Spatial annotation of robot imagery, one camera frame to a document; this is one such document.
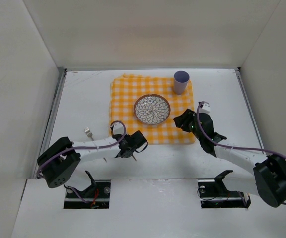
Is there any patterned ceramic bowl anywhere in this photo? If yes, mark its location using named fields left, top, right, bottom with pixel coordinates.
left=133, top=94, right=171, bottom=125

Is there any silver fork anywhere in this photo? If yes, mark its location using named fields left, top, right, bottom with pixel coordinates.
left=84, top=127, right=94, bottom=141

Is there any lilac plastic cup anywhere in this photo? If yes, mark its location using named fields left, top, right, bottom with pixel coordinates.
left=173, top=71, right=190, bottom=95

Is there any yellow checkered cloth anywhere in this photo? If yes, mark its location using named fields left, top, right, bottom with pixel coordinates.
left=109, top=74, right=196, bottom=145

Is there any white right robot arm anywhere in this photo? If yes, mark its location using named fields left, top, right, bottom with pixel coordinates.
left=173, top=109, right=286, bottom=207

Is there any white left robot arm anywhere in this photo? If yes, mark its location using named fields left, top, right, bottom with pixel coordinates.
left=37, top=131, right=148, bottom=198

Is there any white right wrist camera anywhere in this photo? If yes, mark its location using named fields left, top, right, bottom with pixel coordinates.
left=199, top=101, right=211, bottom=114

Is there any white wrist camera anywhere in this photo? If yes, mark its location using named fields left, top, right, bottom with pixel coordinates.
left=199, top=101, right=211, bottom=114
left=110, top=122, right=124, bottom=135

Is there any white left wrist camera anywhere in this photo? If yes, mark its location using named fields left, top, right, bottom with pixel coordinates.
left=110, top=122, right=124, bottom=135

